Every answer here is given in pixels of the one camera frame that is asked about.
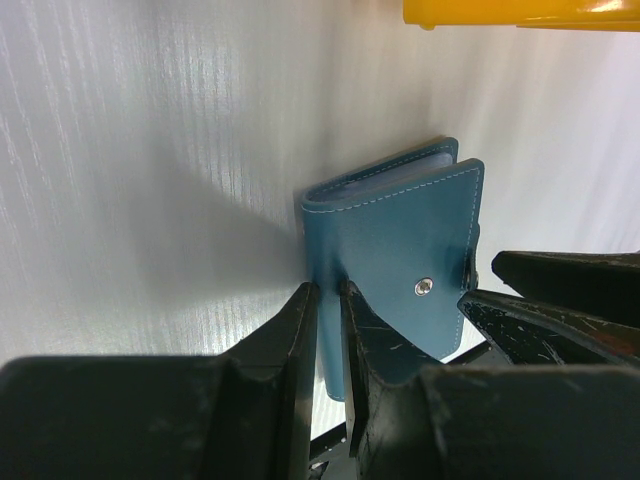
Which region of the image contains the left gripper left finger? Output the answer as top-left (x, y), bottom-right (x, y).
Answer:
top-left (1, 283), bottom-right (318, 479)

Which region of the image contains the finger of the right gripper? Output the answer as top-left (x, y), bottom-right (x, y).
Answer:
top-left (492, 251), bottom-right (639, 328)
top-left (458, 290), bottom-right (639, 368)

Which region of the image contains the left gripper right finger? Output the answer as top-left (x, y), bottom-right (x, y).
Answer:
top-left (341, 282), bottom-right (639, 479)

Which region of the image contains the blue leather card holder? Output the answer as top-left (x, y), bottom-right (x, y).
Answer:
top-left (300, 137), bottom-right (484, 401)

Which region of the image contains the yellow plastic bin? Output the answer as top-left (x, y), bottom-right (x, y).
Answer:
top-left (403, 0), bottom-right (639, 32)

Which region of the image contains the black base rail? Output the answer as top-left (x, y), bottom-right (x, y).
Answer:
top-left (307, 342), bottom-right (500, 480)

